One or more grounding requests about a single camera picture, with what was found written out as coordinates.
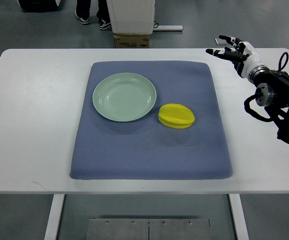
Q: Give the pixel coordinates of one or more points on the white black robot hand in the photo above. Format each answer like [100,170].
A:
[242,54]

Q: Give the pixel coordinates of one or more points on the yellow starfruit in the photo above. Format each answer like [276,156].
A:
[176,116]

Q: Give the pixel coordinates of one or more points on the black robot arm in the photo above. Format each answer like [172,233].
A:
[270,102]

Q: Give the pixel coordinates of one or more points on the grey floor socket plate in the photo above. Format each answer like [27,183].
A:
[220,42]

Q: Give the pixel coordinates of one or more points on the light green plate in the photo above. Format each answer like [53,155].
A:
[124,97]

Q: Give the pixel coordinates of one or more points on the blue padded mat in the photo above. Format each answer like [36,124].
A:
[145,149]

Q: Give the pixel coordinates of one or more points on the cardboard box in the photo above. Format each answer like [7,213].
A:
[131,41]

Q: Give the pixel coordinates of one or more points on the right white table leg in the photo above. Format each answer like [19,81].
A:
[238,216]

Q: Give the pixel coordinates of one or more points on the white table leg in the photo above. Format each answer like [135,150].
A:
[238,216]
[54,218]

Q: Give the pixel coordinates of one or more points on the black wheeled object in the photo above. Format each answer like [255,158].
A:
[39,5]

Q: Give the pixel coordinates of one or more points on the left white table leg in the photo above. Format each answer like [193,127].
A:
[54,218]

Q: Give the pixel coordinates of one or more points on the white floor rail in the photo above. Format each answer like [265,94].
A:
[168,28]

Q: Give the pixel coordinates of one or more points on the metal base plate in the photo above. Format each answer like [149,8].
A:
[148,229]

